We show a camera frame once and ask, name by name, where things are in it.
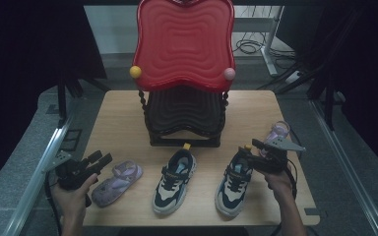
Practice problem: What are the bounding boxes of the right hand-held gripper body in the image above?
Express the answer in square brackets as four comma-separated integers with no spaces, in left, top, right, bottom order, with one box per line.
[252,137,306,175]

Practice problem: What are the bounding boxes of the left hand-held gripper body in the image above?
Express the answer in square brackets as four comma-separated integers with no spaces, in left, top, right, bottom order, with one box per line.
[42,149,98,192]

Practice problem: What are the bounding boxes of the purple sandal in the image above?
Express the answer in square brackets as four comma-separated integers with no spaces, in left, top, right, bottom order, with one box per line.
[259,120,291,158]
[91,160,144,208]

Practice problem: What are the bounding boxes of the navy and beige sneaker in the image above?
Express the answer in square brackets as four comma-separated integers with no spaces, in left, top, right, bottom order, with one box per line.
[152,143,198,216]
[214,145,255,219]

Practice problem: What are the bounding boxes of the red and black shoe rack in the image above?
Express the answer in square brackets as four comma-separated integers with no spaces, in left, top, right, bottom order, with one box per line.
[129,0,237,148]

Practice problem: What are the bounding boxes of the person's right hand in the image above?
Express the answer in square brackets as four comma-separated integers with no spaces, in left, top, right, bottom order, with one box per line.
[264,165,296,200]

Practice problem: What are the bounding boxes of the person's left hand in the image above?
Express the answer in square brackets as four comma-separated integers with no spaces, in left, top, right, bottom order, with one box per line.
[51,175,98,217]

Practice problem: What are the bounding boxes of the black metal stand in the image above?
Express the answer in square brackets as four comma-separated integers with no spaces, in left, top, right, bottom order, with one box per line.
[257,62,346,131]
[57,70,111,127]

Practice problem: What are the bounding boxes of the white power strip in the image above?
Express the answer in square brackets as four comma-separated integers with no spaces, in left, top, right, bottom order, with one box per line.
[284,70,301,85]

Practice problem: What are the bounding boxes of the white metal desk leg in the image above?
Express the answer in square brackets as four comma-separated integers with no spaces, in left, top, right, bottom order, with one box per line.
[260,5,284,77]

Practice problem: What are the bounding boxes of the black curtain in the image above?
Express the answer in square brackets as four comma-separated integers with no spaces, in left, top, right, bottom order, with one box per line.
[0,0,107,198]
[277,0,378,181]

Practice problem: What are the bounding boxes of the right hand-held gripper cable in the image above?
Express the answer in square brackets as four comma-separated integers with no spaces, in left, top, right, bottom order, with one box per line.
[269,159,299,236]

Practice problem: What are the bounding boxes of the hand-held gripper cable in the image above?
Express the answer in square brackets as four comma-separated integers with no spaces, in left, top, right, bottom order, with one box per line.
[269,159,299,236]
[44,172,63,236]

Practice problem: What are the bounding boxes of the thin black cable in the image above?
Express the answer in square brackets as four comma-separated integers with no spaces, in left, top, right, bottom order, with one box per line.
[288,127,303,158]

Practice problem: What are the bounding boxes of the aluminium rail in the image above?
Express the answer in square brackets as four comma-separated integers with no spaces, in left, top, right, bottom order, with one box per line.
[309,99,378,236]
[1,97,80,236]

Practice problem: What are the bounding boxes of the left hand-held gripper cable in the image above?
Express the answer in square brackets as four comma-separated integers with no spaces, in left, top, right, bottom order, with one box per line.
[44,172,63,236]

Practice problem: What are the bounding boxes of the tangled black floor cables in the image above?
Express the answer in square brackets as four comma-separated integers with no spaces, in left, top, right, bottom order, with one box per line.
[232,5,296,61]

